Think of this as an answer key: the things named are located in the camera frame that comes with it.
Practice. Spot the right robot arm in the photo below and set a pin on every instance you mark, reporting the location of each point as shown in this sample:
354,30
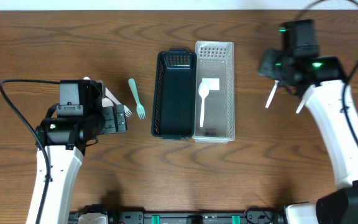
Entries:
320,82

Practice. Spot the clear plastic basket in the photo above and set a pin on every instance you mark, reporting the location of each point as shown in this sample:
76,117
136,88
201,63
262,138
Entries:
215,60

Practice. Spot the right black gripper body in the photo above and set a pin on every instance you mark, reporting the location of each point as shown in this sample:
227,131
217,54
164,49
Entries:
279,66

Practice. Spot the mint green fork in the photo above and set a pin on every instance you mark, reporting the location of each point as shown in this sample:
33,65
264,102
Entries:
139,107

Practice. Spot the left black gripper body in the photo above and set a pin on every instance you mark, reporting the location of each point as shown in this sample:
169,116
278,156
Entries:
119,118

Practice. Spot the black plastic basket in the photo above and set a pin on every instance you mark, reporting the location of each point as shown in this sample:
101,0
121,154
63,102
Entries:
173,114

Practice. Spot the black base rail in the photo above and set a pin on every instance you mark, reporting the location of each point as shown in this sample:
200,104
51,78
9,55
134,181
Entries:
103,214

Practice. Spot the white spoon crossed top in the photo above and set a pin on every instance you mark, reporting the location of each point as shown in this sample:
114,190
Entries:
300,107

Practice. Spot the white fork middle left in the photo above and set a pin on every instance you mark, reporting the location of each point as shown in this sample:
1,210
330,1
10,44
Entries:
117,101

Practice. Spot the white spoon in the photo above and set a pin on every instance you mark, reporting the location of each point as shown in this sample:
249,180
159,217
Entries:
272,93
203,92
98,92

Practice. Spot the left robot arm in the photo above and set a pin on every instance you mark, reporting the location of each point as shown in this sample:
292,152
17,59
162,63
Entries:
83,113

